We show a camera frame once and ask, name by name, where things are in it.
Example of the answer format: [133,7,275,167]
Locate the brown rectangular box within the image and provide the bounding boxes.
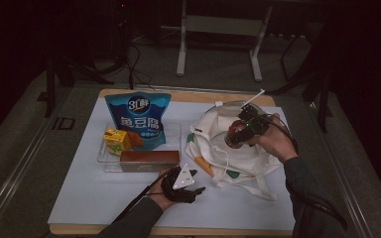
[119,150,182,174]

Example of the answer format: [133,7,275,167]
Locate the white patterned tote bag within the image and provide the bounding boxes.
[185,100,294,202]

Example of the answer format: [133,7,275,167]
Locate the black floor plate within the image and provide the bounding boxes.
[52,116,76,131]

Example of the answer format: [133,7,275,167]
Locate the metal frame rail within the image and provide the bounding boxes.
[309,100,375,238]
[0,98,72,238]

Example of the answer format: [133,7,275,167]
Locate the person's right hand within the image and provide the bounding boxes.
[248,113,300,165]

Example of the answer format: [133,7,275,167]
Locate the white table mat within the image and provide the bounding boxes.
[48,97,297,233]

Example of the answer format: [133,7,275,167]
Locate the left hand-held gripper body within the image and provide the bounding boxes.
[160,164,200,204]

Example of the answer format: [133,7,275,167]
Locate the black floor cables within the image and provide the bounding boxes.
[124,43,156,91]

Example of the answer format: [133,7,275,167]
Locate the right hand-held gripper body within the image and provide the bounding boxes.
[237,88,273,137]

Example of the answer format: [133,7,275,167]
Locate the blue snack bag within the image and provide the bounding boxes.
[104,91,173,152]

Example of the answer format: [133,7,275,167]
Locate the white metal stand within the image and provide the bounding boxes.
[176,0,274,83]

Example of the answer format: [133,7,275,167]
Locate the clear plastic tray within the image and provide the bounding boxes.
[96,121,184,174]

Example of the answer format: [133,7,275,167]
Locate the yellow drink carton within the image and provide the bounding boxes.
[102,127,133,157]

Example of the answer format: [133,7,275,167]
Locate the person's left hand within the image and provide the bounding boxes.
[145,170,181,212]

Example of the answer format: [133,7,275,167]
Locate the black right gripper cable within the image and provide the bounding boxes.
[262,113,301,157]

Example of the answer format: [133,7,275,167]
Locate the black stand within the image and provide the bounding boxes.
[265,33,334,134]
[37,49,115,119]

